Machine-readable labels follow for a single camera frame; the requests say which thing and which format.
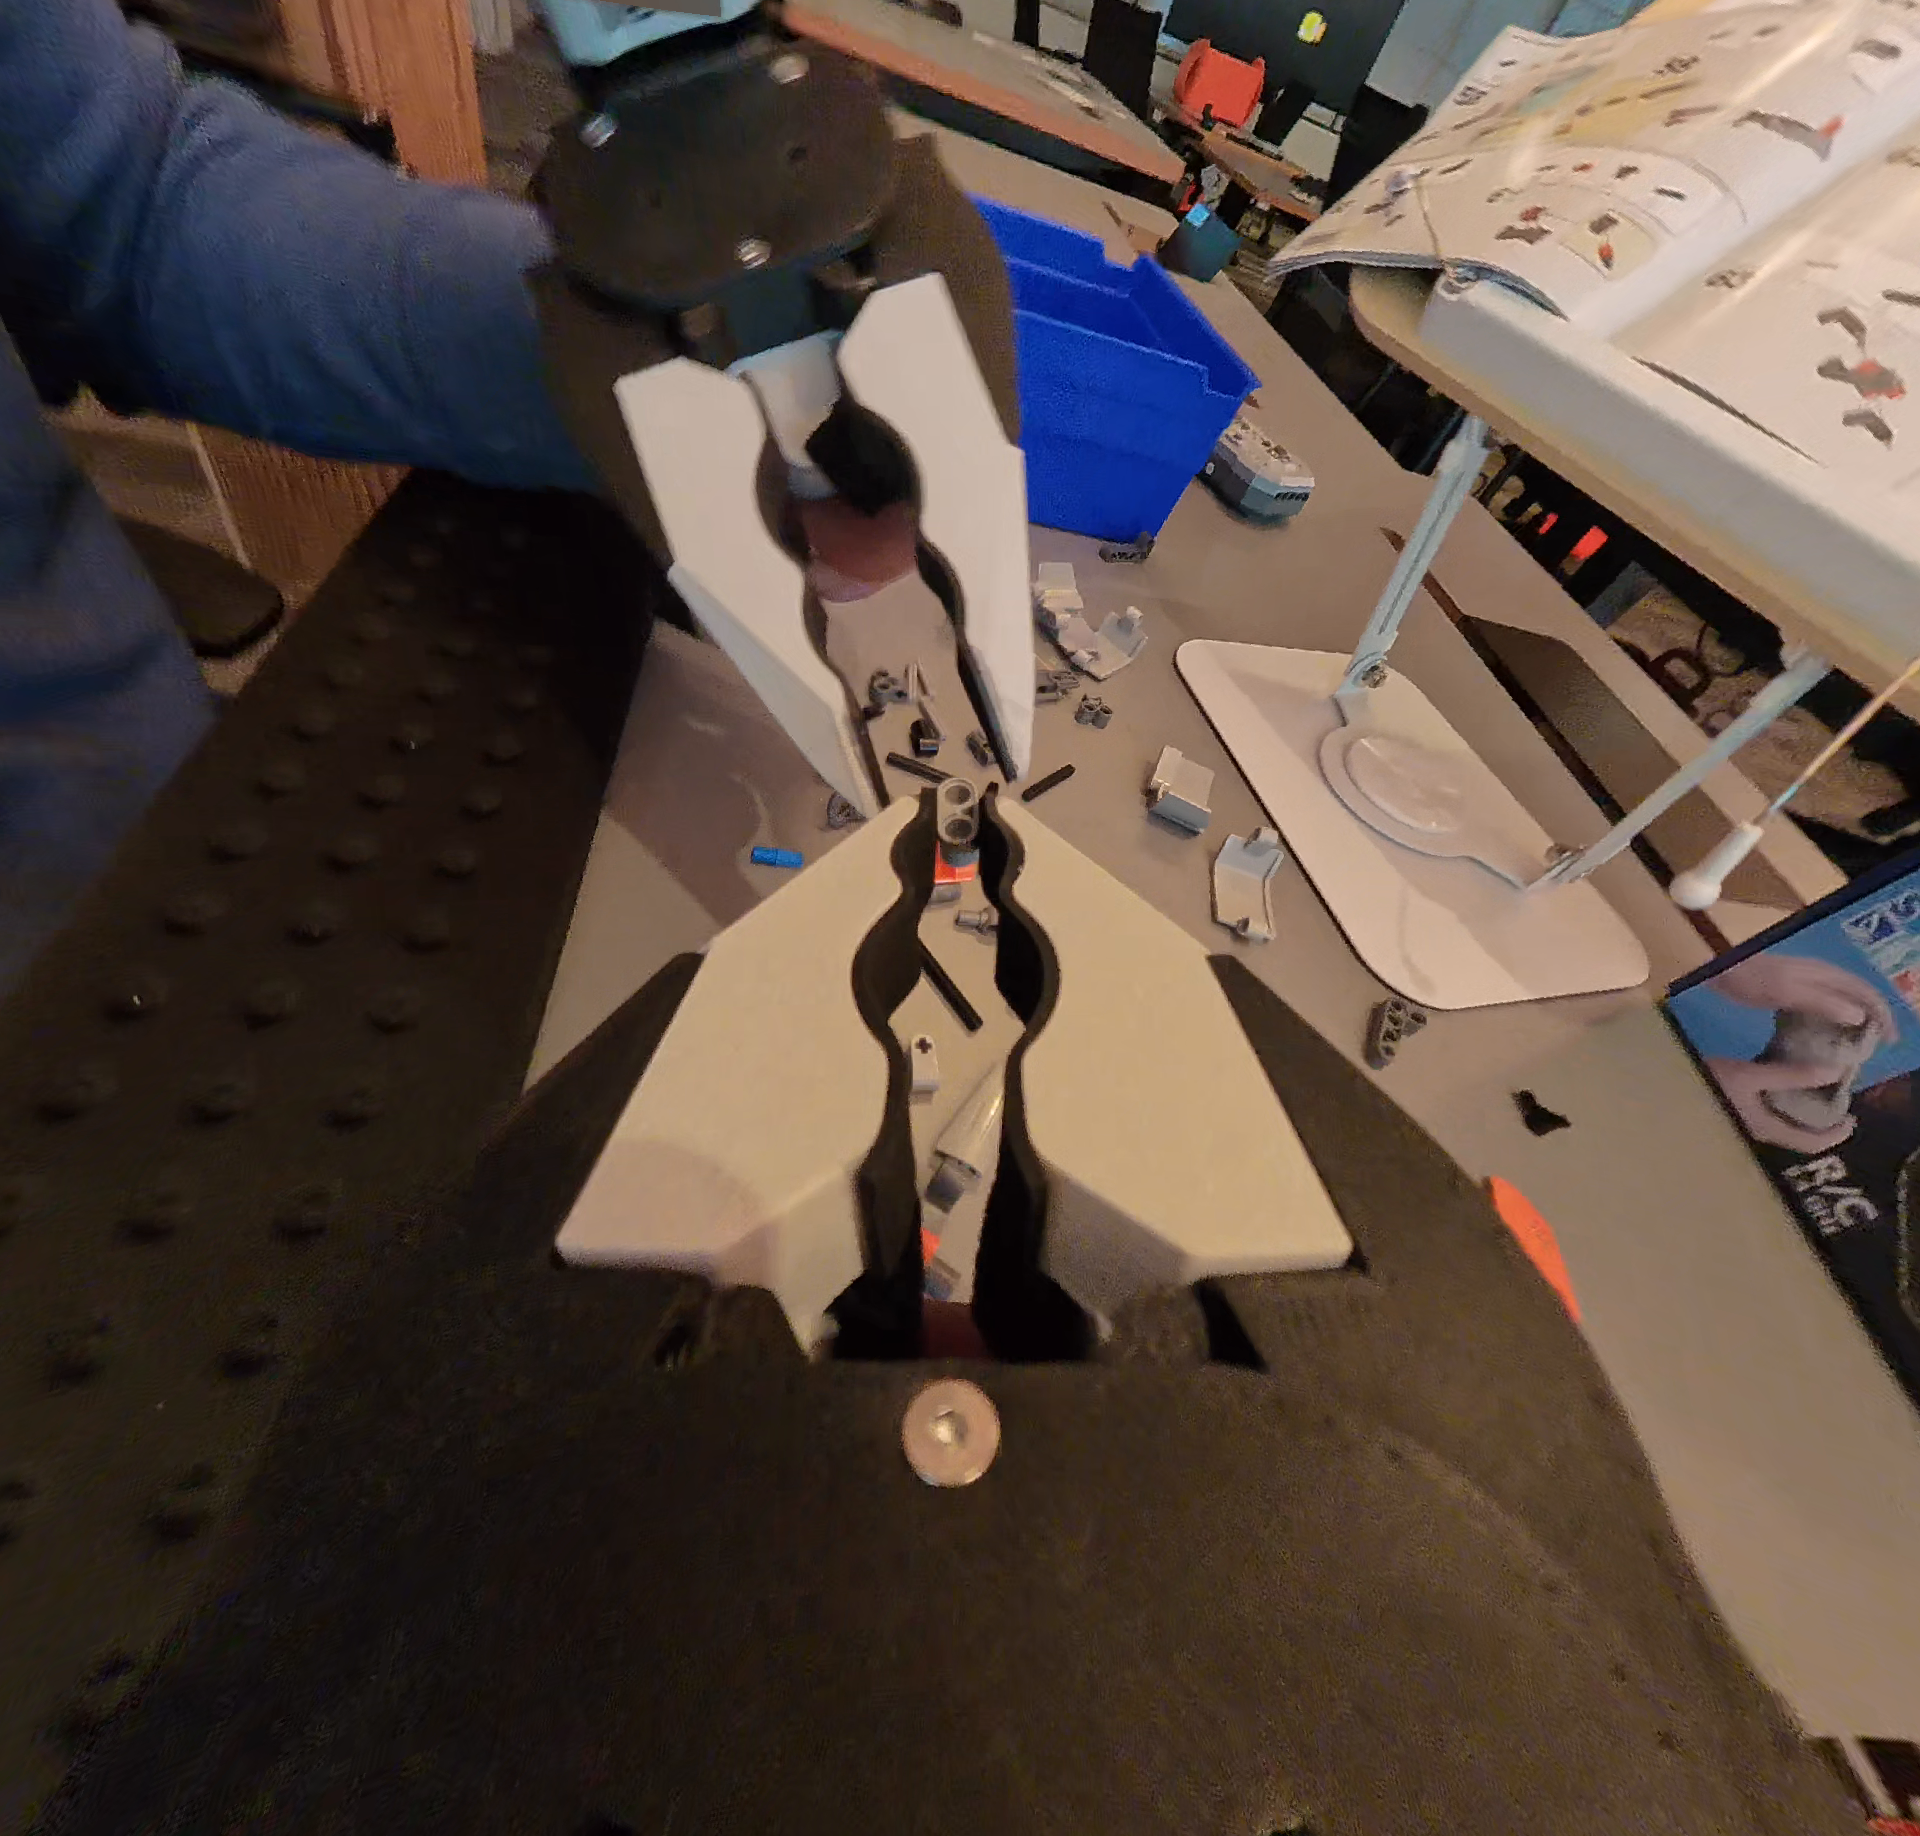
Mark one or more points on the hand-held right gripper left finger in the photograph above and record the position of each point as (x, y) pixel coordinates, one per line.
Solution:
(735, 1116)

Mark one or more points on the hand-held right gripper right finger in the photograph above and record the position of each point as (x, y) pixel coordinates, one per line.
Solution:
(1171, 1116)

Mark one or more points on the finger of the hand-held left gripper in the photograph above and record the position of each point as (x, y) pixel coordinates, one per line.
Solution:
(967, 442)
(706, 517)

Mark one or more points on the blue plastic bin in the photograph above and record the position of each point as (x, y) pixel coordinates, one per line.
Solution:
(1111, 366)

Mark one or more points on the grey two-hole connector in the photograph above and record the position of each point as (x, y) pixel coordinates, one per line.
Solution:
(961, 811)

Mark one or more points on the person's left forearm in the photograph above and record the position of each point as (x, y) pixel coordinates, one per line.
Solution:
(270, 246)

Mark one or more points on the person's left hand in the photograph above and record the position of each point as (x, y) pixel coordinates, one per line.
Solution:
(862, 547)

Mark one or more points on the dark grey toy piece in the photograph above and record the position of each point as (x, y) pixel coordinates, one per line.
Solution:
(1125, 547)

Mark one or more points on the light grey cross-hole piece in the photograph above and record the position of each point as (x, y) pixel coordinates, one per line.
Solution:
(927, 1063)

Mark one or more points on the white toy blade piece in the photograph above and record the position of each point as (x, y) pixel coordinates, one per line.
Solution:
(967, 1131)

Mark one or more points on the grey curved toy panel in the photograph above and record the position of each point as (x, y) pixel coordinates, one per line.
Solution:
(1245, 888)

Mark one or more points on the dark grey three-hole beam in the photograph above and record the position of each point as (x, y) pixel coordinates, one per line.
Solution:
(1395, 1030)

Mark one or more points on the light grey toy panel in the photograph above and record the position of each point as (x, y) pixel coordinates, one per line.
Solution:
(1111, 642)

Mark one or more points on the long black toy axle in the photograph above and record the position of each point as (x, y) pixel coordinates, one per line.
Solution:
(949, 988)

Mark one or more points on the grey perpendicular connector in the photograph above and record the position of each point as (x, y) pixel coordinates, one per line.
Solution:
(893, 688)

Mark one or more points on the brown desk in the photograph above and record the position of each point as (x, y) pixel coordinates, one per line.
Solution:
(976, 82)

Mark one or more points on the grey toy battery box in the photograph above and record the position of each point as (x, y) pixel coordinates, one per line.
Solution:
(1256, 471)

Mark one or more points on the dark teal cup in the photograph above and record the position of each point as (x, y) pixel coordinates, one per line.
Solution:
(1201, 243)

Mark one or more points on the grey claw toy piece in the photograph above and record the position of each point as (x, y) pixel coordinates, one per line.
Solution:
(844, 811)

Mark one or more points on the grey angled panel block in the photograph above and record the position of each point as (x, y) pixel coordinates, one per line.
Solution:
(1181, 790)

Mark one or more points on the black toy tube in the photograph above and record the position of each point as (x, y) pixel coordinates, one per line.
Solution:
(915, 766)

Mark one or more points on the short black toy axle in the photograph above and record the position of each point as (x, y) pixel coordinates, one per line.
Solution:
(1047, 781)

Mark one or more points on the white book stand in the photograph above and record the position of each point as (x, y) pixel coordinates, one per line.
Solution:
(1350, 816)

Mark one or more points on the small black toy piece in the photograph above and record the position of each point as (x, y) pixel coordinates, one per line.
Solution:
(1541, 1111)

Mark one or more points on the black chair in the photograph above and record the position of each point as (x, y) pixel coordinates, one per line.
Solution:
(1121, 47)

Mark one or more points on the orange plastic object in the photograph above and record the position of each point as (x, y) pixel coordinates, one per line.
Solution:
(1216, 82)

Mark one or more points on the black studded mat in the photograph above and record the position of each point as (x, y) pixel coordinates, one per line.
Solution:
(300, 892)

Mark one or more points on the printed toy box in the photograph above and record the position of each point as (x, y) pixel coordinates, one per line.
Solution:
(1801, 1056)

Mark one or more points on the person's blue clothing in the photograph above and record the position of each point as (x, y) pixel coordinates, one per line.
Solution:
(91, 696)

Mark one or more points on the instruction booklet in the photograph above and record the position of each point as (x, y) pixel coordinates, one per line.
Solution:
(1650, 141)

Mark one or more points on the dark grey toy frame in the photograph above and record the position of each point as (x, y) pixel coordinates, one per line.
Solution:
(1057, 684)

